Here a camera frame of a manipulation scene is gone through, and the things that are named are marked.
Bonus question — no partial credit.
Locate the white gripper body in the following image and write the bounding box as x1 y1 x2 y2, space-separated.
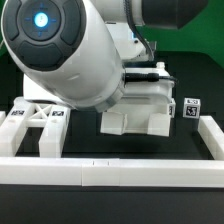
23 75 65 104

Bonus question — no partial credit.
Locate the white chair nut peg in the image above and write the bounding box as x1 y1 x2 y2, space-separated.
100 112 127 135

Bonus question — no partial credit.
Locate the white chair seat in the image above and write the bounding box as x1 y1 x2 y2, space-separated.
106 98 171 135

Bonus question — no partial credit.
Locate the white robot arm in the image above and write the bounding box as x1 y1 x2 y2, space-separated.
1 0 208 112

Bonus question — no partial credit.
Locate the white part at left edge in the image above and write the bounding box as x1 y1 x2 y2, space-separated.
0 111 6 127

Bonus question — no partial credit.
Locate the white chair back frame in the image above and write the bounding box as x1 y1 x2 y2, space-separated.
0 97 71 158

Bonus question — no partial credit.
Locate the white obstacle fence wall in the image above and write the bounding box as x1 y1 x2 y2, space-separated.
0 116 224 188

